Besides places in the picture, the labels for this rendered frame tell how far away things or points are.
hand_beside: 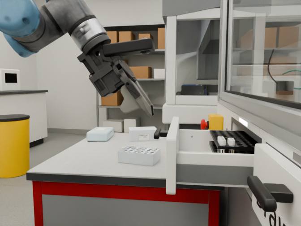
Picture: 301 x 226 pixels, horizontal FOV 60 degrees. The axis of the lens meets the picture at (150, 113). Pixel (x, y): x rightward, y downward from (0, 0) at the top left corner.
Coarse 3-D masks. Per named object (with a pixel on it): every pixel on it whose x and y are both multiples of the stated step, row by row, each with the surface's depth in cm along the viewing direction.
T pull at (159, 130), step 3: (159, 129) 63; (156, 132) 59; (159, 132) 60; (162, 132) 60; (165, 132) 60; (156, 135) 58; (159, 135) 60; (162, 135) 60; (165, 135) 60; (156, 138) 58
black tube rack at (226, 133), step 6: (222, 132) 65; (228, 132) 66; (234, 132) 66; (240, 132) 65; (234, 138) 59; (240, 138) 59; (246, 138) 59; (252, 138) 59; (210, 144) 66; (240, 144) 53; (246, 144) 53; (252, 144) 53; (216, 150) 60; (234, 150) 59; (240, 150) 59; (246, 150) 59; (252, 150) 59
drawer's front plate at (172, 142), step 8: (176, 120) 67; (176, 128) 55; (168, 136) 47; (176, 136) 50; (168, 144) 47; (176, 144) 50; (168, 152) 47; (168, 160) 47; (168, 168) 47; (168, 176) 47; (168, 184) 48; (168, 192) 48
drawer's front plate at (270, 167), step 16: (256, 144) 41; (256, 160) 41; (272, 160) 34; (288, 160) 32; (272, 176) 34; (288, 176) 28; (256, 208) 41; (288, 208) 28; (272, 224) 33; (288, 224) 28
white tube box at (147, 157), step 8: (120, 152) 86; (128, 152) 85; (136, 152) 86; (144, 152) 86; (152, 152) 87; (160, 152) 91; (120, 160) 87; (128, 160) 86; (136, 160) 85; (144, 160) 84; (152, 160) 83
